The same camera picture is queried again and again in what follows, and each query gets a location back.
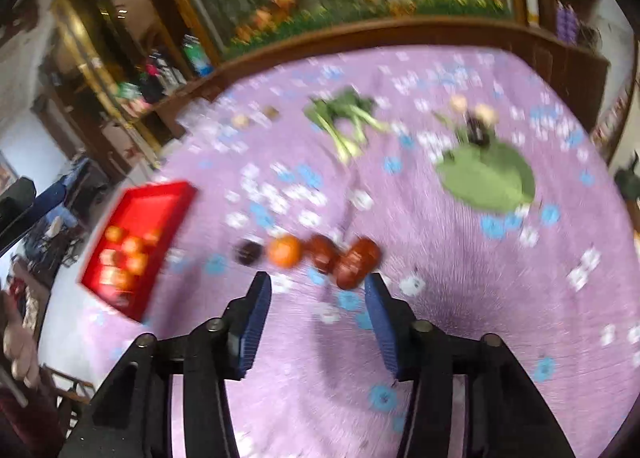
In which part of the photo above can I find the yellow orange fruit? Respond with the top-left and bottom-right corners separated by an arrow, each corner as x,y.
104,225 -> 125,244

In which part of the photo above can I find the small orange mandarin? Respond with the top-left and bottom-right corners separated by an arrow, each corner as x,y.
126,252 -> 149,276

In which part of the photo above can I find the large orange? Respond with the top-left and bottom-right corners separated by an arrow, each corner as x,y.
142,228 -> 162,247

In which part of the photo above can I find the dark plum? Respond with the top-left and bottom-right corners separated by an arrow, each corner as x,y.
233,239 -> 264,266

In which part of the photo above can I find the large red jujube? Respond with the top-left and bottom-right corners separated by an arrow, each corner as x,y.
333,237 -> 382,290

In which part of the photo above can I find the small mandarin by jujubes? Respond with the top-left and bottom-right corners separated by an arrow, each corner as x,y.
267,235 -> 305,268

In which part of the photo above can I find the middle red jujube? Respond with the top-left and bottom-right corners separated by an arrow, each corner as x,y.
306,234 -> 341,275

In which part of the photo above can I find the red shallow tray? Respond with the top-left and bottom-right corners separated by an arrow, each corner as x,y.
80,181 -> 198,322

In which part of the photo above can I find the dark wooden cabinet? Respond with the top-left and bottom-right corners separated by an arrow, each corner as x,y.
39,14 -> 608,183

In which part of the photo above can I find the purple floral tablecloth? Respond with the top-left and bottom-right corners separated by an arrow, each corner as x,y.
81,48 -> 639,457

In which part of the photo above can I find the clear plastic cup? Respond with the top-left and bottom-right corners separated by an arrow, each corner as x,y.
177,97 -> 220,144

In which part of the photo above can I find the large green leaf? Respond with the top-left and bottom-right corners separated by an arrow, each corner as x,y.
436,140 -> 536,214

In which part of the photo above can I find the small beige root piece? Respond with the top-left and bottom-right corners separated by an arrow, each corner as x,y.
231,114 -> 252,130

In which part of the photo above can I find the water bottle green label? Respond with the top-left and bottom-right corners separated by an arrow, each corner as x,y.
182,34 -> 214,77

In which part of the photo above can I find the dark grape on leaf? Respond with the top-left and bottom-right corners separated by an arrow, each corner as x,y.
466,117 -> 490,148

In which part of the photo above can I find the small green olive fruit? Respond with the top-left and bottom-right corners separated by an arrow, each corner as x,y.
262,106 -> 280,121

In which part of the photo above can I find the green bok choy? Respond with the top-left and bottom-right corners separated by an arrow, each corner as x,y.
304,86 -> 390,166

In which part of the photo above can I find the beige root slice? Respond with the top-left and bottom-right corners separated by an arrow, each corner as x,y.
449,95 -> 469,114
474,104 -> 498,128

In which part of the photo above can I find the purple bottles pack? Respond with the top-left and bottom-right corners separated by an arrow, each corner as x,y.
556,2 -> 580,45

